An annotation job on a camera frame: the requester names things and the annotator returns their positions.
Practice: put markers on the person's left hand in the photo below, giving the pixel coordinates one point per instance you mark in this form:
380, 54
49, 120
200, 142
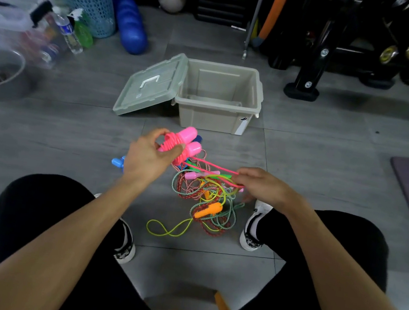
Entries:
147, 164

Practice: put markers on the person's right hand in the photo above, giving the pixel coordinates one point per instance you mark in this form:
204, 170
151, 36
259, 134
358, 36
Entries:
267, 189

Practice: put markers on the grey plastic storage box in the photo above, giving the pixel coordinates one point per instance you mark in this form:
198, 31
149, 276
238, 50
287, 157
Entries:
212, 122

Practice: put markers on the person's right forearm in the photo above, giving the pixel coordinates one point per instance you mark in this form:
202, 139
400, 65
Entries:
344, 291

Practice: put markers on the person's left forearm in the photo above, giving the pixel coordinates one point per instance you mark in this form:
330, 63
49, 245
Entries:
56, 253

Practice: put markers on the grey-green box lid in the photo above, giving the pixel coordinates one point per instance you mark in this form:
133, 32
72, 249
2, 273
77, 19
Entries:
147, 87

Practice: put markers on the person's right leg black trousers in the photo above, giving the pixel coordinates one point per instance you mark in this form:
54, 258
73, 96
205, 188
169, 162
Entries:
358, 241

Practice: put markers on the person's leg black trousers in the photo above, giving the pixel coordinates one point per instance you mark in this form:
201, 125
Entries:
358, 241
24, 212

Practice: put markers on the person's left leg black trousers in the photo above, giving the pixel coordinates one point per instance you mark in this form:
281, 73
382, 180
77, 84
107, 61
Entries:
24, 212

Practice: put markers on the white right shoe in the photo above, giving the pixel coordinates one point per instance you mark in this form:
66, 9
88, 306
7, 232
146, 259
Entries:
250, 238

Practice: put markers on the white shoe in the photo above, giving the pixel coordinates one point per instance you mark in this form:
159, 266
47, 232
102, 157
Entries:
250, 238
125, 253

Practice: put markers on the white left shoe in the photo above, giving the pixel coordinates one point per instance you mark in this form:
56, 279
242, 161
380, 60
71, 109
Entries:
125, 253

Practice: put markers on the black dumbbell rack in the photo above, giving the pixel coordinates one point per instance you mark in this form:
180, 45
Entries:
311, 73

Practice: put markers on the wooden stool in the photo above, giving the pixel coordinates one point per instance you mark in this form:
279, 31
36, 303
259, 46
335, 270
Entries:
224, 305

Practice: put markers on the green spray bottle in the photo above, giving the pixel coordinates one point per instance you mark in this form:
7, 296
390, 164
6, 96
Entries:
83, 33

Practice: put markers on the clear water bottle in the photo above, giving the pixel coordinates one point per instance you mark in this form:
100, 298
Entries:
71, 39

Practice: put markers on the grey metal bowl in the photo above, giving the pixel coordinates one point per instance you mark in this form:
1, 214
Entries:
18, 89

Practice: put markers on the light blue mesh basket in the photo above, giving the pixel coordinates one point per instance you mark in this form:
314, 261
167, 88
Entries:
87, 2

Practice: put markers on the orange and green foam stick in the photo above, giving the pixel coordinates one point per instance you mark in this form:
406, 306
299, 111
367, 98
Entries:
274, 12

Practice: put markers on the clear plastic lidded bin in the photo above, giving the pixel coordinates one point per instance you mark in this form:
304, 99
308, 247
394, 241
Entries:
5, 14

